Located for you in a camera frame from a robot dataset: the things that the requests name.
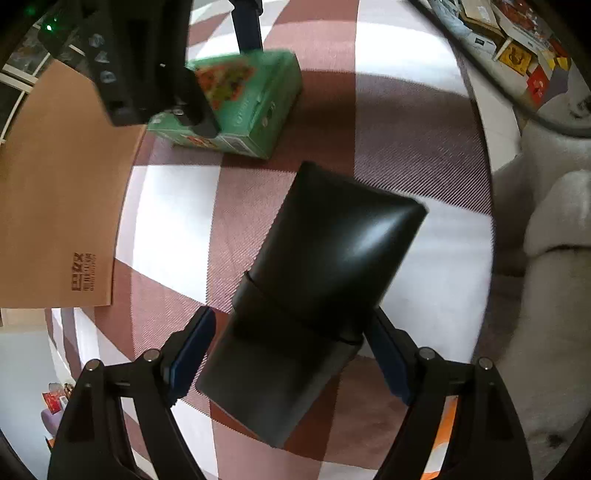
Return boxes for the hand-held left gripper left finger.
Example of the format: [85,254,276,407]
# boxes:
[46,307,217,480]

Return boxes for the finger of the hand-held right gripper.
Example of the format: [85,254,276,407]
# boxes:
[159,67,221,139]
[229,0,264,55]

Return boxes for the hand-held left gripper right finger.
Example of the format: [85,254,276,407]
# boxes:
[367,308,534,480]

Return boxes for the green fox print box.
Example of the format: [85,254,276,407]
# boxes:
[148,50,303,161]

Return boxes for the black hard case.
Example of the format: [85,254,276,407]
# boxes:
[195,161,428,449]

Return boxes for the brown cardboard box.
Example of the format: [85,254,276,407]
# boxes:
[0,58,148,308]

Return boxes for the orange object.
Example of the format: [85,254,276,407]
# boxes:
[434,397,459,462]

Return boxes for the white fluffy cloth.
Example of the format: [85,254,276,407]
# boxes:
[471,117,591,480]

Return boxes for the brown white checkered tablecloth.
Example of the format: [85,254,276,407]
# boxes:
[44,0,497,480]

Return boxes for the yellow printed box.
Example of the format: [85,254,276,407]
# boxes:
[496,39,532,75]

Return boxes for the red printed box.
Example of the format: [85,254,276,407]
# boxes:
[526,65,553,105]

